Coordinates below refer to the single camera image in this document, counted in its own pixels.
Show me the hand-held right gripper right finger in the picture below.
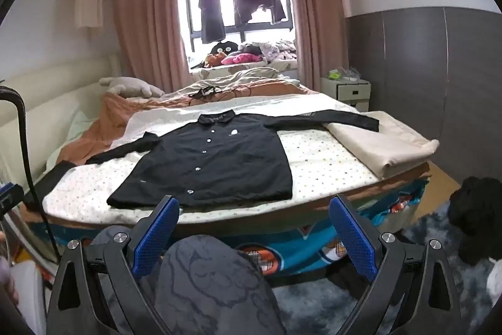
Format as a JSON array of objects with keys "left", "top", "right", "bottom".
[{"left": 328, "top": 195, "right": 463, "bottom": 335}]

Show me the pink curtain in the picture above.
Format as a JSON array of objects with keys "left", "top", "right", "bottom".
[
  {"left": 280, "top": 0, "right": 350, "bottom": 96},
  {"left": 112, "top": 0, "right": 193, "bottom": 94}
]

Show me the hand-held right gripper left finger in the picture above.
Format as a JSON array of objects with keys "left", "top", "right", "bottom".
[{"left": 46, "top": 195, "right": 180, "bottom": 335}]

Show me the white nightstand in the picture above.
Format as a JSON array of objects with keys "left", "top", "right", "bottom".
[{"left": 319, "top": 77, "right": 371, "bottom": 112}]

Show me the grey shaggy rug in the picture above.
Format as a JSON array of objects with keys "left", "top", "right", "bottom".
[{"left": 270, "top": 197, "right": 495, "bottom": 320}]

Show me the cartoon print bed sheet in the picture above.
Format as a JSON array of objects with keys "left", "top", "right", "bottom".
[{"left": 29, "top": 166, "right": 432, "bottom": 277}]

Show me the beige window seat cushion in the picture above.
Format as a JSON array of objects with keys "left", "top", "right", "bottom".
[{"left": 190, "top": 58, "right": 299, "bottom": 80}]

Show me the pink plush toy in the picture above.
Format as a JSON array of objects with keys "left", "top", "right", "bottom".
[{"left": 221, "top": 52, "right": 259, "bottom": 66}]

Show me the person's right leg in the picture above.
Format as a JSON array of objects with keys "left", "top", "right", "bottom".
[{"left": 139, "top": 235, "right": 287, "bottom": 335}]

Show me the beige folded cloth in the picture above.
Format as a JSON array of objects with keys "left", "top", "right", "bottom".
[{"left": 323, "top": 110, "right": 440, "bottom": 179}]

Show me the person's left hand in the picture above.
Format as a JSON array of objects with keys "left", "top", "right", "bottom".
[{"left": 0, "top": 254, "right": 19, "bottom": 306}]

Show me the pile of mixed clothes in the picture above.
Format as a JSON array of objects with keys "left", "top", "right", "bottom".
[{"left": 239, "top": 39, "right": 296, "bottom": 63}]

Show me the dark cloth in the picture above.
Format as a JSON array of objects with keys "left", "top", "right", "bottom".
[{"left": 24, "top": 160, "right": 77, "bottom": 210}]

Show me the white polka dot sheet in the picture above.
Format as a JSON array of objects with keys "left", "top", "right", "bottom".
[{"left": 42, "top": 94, "right": 379, "bottom": 226}]

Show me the black framed window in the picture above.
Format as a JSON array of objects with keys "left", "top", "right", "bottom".
[{"left": 178, "top": 0, "right": 293, "bottom": 65}]

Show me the black clothes pile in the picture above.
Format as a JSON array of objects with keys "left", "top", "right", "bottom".
[{"left": 448, "top": 175, "right": 502, "bottom": 267}]

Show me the light green sheet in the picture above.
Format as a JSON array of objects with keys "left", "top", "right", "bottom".
[{"left": 45, "top": 109, "right": 97, "bottom": 167}]

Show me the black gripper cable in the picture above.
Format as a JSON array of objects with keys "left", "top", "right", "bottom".
[{"left": 0, "top": 86, "right": 63, "bottom": 269}]

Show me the black button shirt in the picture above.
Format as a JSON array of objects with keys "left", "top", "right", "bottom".
[{"left": 85, "top": 108, "right": 380, "bottom": 209}]

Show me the cream padded headboard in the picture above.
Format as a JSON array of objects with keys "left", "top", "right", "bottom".
[{"left": 0, "top": 52, "right": 122, "bottom": 182}]

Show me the black plush toy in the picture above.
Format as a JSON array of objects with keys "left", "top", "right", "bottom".
[{"left": 208, "top": 41, "right": 239, "bottom": 57}]

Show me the orange blanket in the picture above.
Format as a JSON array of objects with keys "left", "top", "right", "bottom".
[{"left": 51, "top": 78, "right": 320, "bottom": 171}]

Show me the black hanging coat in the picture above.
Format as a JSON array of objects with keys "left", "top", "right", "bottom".
[{"left": 197, "top": 0, "right": 227, "bottom": 44}]

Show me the black cable bundle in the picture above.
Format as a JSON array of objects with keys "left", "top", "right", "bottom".
[{"left": 187, "top": 85, "right": 259, "bottom": 104}]

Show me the grey plush toy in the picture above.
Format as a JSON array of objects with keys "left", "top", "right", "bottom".
[{"left": 99, "top": 76, "right": 165, "bottom": 99}]

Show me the brown plush toy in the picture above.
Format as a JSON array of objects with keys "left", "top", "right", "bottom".
[{"left": 204, "top": 53, "right": 228, "bottom": 68}]

